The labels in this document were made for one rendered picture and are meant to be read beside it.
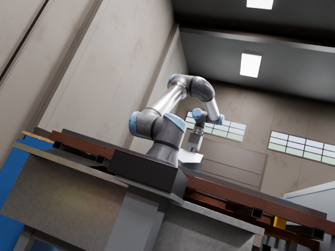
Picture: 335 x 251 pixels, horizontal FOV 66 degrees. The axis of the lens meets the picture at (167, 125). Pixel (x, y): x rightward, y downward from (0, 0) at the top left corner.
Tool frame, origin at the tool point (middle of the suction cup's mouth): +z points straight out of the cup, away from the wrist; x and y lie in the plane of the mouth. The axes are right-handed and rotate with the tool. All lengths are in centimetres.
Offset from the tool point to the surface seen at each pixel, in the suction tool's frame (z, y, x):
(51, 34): -132, 269, -52
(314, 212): 17, -78, 19
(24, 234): 79, 63, 47
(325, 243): 30, -86, 13
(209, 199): 22.8, -15.4, -34.5
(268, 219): 22, -60, -44
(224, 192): 23, -34, 33
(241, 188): 17, -41, 27
